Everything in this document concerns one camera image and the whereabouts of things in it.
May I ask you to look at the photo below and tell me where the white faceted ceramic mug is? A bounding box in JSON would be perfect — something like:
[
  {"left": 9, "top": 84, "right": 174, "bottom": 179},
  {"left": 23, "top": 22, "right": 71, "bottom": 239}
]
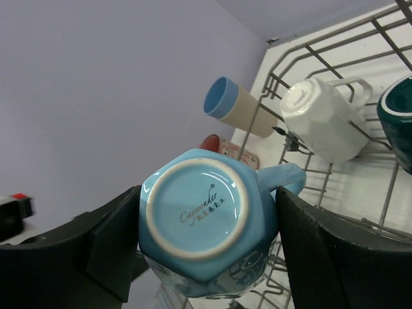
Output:
[{"left": 280, "top": 77, "right": 373, "bottom": 164}]

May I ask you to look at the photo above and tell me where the dark green mug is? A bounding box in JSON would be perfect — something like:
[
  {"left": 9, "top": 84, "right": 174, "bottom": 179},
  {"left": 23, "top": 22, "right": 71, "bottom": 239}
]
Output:
[{"left": 377, "top": 74, "right": 411, "bottom": 174}]

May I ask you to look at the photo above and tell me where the blue plastic tumbler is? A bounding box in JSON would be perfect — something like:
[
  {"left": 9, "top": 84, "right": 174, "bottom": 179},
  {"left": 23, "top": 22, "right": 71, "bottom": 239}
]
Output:
[{"left": 203, "top": 77, "right": 239, "bottom": 120}]

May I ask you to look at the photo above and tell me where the pink ghost pattern mug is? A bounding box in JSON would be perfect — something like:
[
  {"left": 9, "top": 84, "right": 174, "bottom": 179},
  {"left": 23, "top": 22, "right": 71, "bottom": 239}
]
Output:
[{"left": 199, "top": 135, "right": 259, "bottom": 170}]

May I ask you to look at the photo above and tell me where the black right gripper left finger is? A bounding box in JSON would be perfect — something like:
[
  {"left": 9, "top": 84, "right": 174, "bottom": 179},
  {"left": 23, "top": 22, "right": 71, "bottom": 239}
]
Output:
[{"left": 1, "top": 185, "right": 149, "bottom": 308}]

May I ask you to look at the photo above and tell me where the light blue faceted mug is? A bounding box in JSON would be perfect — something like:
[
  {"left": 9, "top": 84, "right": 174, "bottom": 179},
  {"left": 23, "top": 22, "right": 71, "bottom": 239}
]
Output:
[{"left": 138, "top": 149, "right": 306, "bottom": 299}]

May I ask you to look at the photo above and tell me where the beige plastic tumbler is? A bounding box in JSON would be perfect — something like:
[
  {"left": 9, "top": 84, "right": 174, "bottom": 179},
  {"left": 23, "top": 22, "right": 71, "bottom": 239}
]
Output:
[{"left": 220, "top": 87, "right": 277, "bottom": 138}]

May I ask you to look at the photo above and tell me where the grey wire dish rack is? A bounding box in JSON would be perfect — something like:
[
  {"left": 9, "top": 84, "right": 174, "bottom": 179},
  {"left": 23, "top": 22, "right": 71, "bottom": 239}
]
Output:
[{"left": 232, "top": 1, "right": 411, "bottom": 308}]

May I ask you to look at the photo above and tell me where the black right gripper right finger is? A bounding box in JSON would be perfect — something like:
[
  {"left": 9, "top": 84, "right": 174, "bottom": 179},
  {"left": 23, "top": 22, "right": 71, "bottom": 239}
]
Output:
[{"left": 276, "top": 187, "right": 411, "bottom": 308}]

